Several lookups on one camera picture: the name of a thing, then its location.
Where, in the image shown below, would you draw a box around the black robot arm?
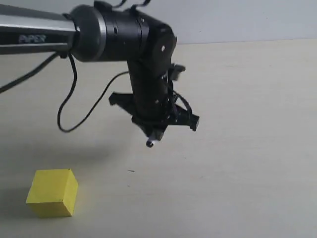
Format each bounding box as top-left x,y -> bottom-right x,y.
0,0 -> 199,147

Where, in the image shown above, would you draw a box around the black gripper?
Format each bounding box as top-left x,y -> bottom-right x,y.
109,92 -> 200,142

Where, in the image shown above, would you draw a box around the black cable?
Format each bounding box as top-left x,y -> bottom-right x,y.
0,53 -> 131,133

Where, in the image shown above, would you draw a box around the yellow cube block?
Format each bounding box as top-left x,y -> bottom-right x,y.
26,169 -> 78,218

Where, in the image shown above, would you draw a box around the black and white marker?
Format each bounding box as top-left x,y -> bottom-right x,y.
146,140 -> 155,148

